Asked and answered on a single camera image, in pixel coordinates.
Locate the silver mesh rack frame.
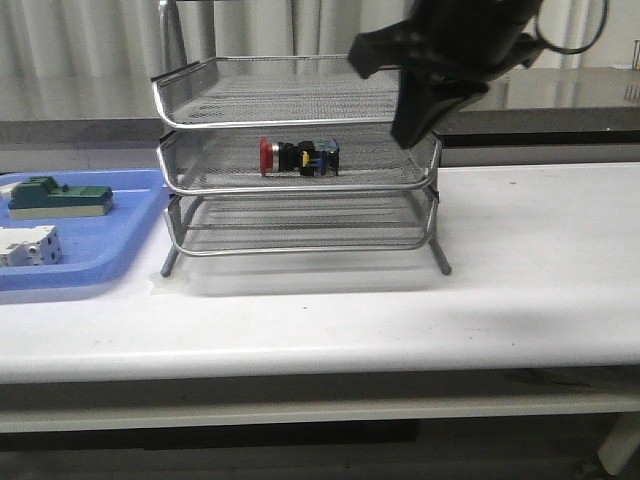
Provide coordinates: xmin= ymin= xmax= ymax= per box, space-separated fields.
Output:
xmin=159 ymin=1 xmax=451 ymax=274

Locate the red emergency stop button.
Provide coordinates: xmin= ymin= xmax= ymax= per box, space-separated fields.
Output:
xmin=259 ymin=137 xmax=340 ymax=177

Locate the green beige terminal block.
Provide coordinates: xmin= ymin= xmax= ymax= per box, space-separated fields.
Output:
xmin=8 ymin=176 xmax=114 ymax=219

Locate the blue plastic tray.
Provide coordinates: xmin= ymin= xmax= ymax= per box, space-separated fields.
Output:
xmin=1 ymin=169 xmax=169 ymax=292

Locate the mesh rack tray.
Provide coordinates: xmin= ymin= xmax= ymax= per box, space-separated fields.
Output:
xmin=164 ymin=190 xmax=438 ymax=257
xmin=151 ymin=55 xmax=400 ymax=130
xmin=157 ymin=123 xmax=442 ymax=196

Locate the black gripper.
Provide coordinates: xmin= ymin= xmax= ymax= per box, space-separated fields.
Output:
xmin=348 ymin=1 xmax=543 ymax=149

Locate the white table leg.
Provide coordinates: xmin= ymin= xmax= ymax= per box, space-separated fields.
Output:
xmin=597 ymin=412 xmax=640 ymax=476

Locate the white circuit breaker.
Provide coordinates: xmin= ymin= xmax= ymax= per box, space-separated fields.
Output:
xmin=1 ymin=225 xmax=62 ymax=267

